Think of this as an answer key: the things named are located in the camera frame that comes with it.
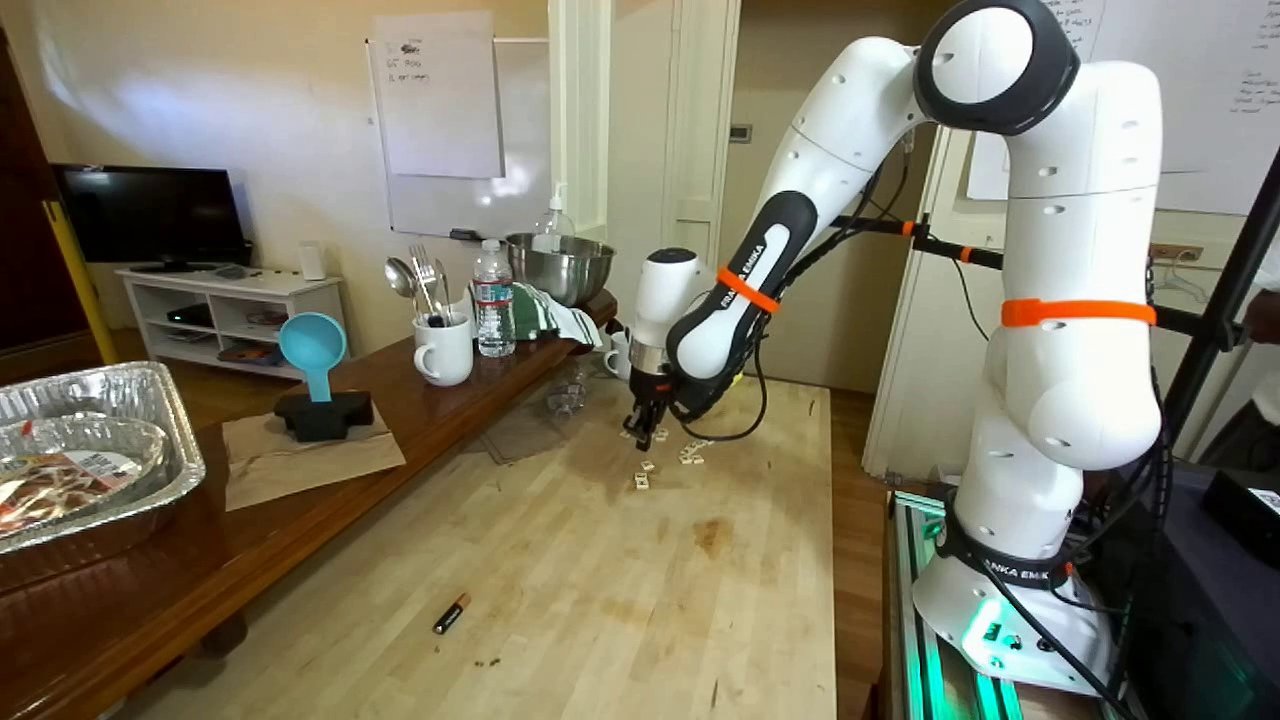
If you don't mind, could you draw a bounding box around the white door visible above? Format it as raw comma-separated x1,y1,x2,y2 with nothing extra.
542,0,744,332

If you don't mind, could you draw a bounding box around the large wall whiteboard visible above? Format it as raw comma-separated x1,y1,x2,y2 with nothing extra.
962,0,1280,220

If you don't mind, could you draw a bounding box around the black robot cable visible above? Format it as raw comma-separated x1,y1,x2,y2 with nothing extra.
670,348,776,449

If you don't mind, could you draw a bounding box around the white television stand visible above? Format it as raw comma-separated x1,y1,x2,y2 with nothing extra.
114,265,350,384

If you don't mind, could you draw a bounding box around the small wall whiteboard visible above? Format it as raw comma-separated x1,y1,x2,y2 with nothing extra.
361,31,561,243

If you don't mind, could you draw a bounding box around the black metal bar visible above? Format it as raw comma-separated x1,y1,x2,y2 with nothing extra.
836,212,1009,270

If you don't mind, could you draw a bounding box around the black flat television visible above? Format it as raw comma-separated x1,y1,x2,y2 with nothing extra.
47,159,261,270

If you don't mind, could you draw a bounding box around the clear pump sanitizer bottle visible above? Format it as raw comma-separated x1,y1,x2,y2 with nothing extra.
532,184,575,254

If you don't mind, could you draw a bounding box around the black computer case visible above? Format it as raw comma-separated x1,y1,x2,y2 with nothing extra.
1090,450,1280,720

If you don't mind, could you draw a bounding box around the brown wooden table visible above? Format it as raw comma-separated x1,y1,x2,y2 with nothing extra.
0,290,623,720

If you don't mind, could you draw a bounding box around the brown cardboard sheet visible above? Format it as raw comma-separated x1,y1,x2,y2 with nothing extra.
216,398,410,517

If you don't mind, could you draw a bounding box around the black tripod pole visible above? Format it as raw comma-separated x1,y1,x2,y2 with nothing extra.
1154,143,1280,450

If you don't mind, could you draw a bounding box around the aluminium foil tray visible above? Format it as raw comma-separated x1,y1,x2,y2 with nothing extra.
0,357,211,560

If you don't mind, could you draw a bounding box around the metal ladle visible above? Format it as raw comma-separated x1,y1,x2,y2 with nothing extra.
379,250,423,318

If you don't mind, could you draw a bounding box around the orange strap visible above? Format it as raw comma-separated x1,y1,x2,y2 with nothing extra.
712,265,783,318
996,296,1159,332

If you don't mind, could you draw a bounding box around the clear water bottle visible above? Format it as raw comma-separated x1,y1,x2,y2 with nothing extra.
467,235,518,358

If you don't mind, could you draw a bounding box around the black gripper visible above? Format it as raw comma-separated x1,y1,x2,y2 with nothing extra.
619,366,679,455

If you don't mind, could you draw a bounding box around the red white food packet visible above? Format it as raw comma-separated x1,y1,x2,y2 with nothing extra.
0,413,171,541

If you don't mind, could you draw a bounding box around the crushed clear plastic bottle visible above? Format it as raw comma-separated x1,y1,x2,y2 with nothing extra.
536,362,598,418

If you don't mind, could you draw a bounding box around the steel mixing bowl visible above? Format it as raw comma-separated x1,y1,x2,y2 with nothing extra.
501,232,619,306

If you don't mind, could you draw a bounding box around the green striped white towel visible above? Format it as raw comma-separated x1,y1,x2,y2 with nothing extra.
513,281,607,352

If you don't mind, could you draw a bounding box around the white tall cabinet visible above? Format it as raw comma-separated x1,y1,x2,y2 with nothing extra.
854,132,1014,489

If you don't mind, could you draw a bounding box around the black block base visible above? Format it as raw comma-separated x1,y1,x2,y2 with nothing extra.
272,387,379,449

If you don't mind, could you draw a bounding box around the white paper sheet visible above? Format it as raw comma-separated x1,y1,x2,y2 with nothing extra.
366,11,508,184

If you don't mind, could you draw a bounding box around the metal spoon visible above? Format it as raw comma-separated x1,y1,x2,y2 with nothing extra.
414,250,452,322

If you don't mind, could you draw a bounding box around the black marker pen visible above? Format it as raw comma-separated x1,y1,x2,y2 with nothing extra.
426,590,476,638

